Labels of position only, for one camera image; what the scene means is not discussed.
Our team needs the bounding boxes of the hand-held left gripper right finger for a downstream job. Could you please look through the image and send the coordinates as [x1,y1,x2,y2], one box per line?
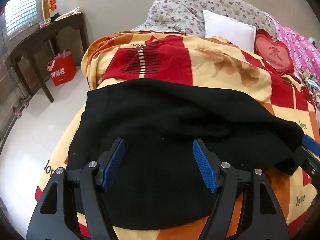
[192,139,292,240]

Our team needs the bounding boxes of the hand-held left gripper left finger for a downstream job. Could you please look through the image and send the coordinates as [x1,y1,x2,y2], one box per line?
[26,137,125,240]

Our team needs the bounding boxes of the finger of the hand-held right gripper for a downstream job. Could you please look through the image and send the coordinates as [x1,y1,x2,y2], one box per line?
[296,146,320,184]
[301,134,320,157]

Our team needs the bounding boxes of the black pants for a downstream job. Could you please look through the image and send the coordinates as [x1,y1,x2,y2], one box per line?
[67,78,304,230]

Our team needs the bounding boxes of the patterned cloth pile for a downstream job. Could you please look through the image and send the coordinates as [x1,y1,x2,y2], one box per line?
[299,69,320,129]

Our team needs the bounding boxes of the pink printed blanket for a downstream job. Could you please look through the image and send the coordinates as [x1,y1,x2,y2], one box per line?
[269,15,320,85]

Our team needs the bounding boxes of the red heart cushion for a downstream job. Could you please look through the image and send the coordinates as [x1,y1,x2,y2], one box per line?
[254,29,295,75]

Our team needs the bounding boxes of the red yellow printed blanket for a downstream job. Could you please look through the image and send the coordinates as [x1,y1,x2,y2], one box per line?
[35,30,320,240]

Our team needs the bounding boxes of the red shopping bag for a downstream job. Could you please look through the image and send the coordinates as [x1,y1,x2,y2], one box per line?
[46,49,77,87]

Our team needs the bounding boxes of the glass door cabinet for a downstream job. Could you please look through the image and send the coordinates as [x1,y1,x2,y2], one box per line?
[0,12,34,140]

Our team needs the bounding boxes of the white pillow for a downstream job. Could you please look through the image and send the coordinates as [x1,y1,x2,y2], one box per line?
[203,10,257,53]

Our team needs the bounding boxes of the dark wooden table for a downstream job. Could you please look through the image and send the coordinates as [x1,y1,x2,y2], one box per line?
[9,12,89,103]

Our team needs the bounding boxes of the pink cloth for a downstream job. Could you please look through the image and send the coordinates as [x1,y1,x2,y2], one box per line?
[54,7,82,22]

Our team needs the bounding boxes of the window with white grille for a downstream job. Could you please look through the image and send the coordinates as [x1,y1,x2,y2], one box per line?
[5,0,42,40]

